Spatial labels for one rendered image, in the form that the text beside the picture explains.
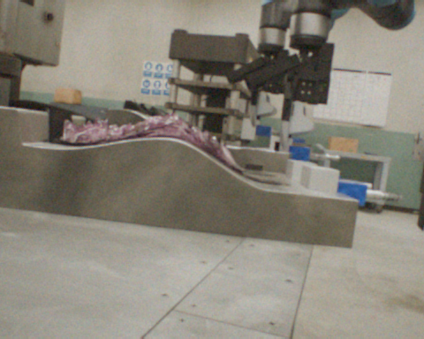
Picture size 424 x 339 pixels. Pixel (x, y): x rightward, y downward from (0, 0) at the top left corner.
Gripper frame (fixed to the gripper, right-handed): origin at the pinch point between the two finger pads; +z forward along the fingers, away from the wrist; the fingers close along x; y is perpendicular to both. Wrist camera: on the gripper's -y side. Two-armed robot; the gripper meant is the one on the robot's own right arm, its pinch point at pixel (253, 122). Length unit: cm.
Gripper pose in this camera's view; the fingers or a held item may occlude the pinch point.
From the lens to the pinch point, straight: 115.6
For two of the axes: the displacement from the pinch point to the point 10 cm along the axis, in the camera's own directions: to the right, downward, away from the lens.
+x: 2.8, -0.3, 9.6
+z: -1.2, 9.9, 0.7
